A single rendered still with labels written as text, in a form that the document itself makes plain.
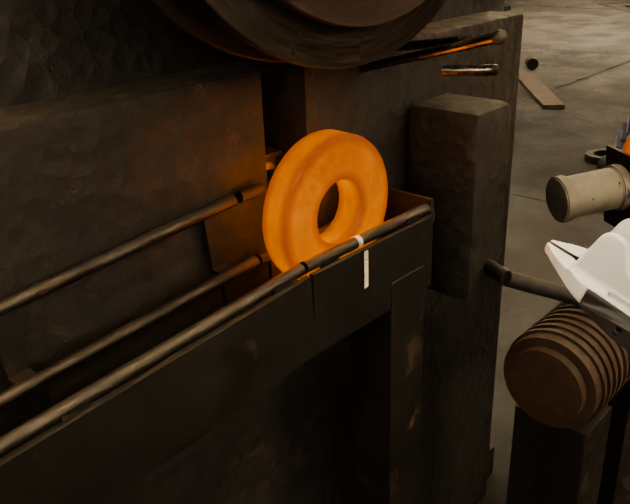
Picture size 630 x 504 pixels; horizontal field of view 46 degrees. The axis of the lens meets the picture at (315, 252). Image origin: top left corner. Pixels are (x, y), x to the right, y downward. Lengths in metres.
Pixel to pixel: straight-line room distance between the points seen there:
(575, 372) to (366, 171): 0.36
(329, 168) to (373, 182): 0.07
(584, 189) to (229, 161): 0.47
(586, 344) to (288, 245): 0.42
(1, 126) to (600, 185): 0.70
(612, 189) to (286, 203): 0.47
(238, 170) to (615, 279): 0.35
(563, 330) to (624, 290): 0.39
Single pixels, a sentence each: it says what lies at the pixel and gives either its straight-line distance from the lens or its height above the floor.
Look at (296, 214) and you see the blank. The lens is 0.67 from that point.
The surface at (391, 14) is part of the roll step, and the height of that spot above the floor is 0.92.
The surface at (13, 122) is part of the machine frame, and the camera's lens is 0.59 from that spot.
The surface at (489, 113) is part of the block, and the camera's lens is 0.86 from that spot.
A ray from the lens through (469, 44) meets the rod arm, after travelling 0.70.
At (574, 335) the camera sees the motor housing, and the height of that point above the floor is 0.53.
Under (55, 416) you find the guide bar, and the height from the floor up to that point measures 0.69.
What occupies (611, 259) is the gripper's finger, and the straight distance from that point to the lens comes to 0.56.
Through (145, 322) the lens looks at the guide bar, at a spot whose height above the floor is 0.69.
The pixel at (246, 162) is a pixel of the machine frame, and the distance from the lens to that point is 0.72.
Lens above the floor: 1.00
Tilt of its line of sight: 24 degrees down
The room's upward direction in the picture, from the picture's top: 2 degrees counter-clockwise
